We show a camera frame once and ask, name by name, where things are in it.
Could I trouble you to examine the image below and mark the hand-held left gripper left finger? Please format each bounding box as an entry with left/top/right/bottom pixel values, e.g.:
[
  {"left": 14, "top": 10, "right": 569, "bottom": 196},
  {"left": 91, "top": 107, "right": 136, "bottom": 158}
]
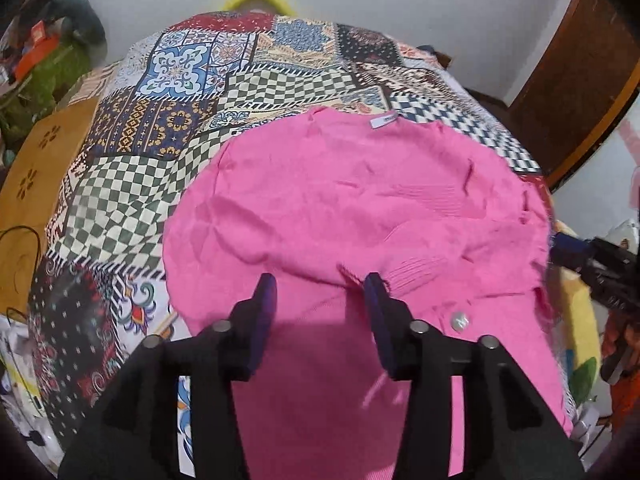
[{"left": 60, "top": 272, "right": 278, "bottom": 480}]

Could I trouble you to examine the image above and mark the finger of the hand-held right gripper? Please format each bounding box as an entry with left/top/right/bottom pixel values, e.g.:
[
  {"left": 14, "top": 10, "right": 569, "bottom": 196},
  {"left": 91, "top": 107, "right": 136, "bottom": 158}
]
[{"left": 550, "top": 232, "right": 596, "bottom": 268}]

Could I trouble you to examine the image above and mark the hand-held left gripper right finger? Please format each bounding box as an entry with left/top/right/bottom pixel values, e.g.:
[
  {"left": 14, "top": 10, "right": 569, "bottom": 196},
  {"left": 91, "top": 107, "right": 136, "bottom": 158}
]
[{"left": 362, "top": 272, "right": 586, "bottom": 480}]

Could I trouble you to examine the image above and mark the pink knit sweater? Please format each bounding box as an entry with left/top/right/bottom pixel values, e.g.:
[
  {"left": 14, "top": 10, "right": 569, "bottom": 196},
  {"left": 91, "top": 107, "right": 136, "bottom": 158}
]
[{"left": 162, "top": 107, "right": 576, "bottom": 480}]

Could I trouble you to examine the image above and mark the yellow fleece blanket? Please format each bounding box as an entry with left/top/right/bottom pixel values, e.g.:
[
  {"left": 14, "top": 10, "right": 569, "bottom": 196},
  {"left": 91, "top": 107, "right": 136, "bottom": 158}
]
[{"left": 550, "top": 220, "right": 603, "bottom": 406}]

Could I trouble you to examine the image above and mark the patchwork printed blanket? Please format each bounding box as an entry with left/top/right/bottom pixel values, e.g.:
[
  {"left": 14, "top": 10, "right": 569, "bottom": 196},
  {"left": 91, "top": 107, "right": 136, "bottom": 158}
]
[{"left": 27, "top": 12, "right": 576, "bottom": 480}]

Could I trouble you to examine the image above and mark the brown wooden door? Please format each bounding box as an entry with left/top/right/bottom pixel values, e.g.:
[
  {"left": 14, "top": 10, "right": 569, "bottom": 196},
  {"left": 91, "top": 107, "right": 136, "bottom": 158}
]
[{"left": 505, "top": 0, "right": 640, "bottom": 193}]

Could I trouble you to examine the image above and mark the dark blue cloth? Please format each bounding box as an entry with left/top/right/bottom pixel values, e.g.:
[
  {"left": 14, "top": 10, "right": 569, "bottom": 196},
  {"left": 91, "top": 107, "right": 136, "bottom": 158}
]
[{"left": 415, "top": 44, "right": 453, "bottom": 68}]

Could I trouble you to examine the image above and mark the pile of white clutter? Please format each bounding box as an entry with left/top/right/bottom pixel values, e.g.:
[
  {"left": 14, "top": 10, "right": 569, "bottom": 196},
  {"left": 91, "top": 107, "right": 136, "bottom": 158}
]
[{"left": 0, "top": 310, "right": 66, "bottom": 476}]

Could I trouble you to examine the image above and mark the mustard yellow cloth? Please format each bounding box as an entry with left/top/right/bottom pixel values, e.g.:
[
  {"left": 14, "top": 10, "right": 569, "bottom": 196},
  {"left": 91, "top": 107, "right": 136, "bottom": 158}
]
[{"left": 0, "top": 97, "right": 101, "bottom": 316}]

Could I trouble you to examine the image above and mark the green bag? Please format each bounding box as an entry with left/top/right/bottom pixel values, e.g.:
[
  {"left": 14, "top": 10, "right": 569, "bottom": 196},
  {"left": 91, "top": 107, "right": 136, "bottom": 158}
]
[{"left": 0, "top": 42, "right": 93, "bottom": 161}]

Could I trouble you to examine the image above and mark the grey-teal plush toy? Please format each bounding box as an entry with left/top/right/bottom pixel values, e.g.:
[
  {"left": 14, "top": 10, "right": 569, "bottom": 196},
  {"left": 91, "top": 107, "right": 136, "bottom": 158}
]
[{"left": 42, "top": 0, "right": 108, "bottom": 61}]

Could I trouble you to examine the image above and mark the orange box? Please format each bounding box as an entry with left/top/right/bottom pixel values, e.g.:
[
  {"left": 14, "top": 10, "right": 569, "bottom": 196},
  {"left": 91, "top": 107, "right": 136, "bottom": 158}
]
[{"left": 15, "top": 22, "right": 61, "bottom": 81}]

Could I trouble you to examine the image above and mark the black cable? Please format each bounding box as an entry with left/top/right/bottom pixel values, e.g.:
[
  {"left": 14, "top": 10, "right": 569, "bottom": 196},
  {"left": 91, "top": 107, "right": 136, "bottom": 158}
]
[{"left": 0, "top": 225, "right": 43, "bottom": 321}]

